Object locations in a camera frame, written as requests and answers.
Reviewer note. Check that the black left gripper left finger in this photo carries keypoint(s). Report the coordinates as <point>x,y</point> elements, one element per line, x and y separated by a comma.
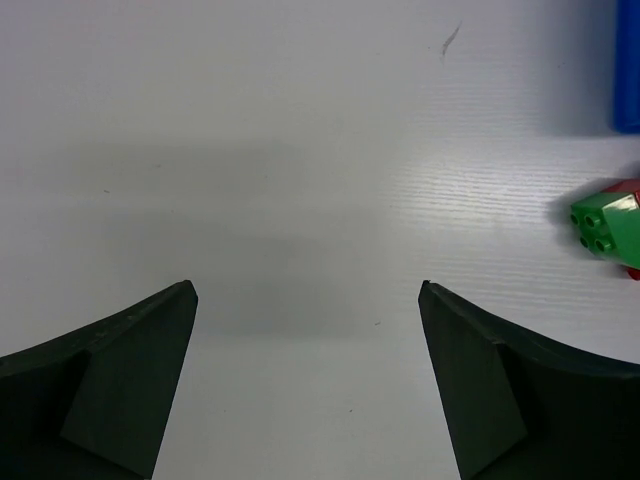
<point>94,403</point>

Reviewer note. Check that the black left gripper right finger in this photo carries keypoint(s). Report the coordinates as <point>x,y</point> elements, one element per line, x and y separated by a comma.
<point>519,405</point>

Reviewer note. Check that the blue plastic sorting bin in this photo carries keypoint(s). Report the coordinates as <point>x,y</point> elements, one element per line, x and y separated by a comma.
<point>625,116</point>

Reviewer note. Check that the green sloped lego brick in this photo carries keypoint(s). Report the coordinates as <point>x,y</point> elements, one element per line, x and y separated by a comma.
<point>588,218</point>

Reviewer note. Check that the red lego under green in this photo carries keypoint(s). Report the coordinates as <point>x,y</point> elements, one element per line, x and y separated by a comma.
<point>627,187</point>

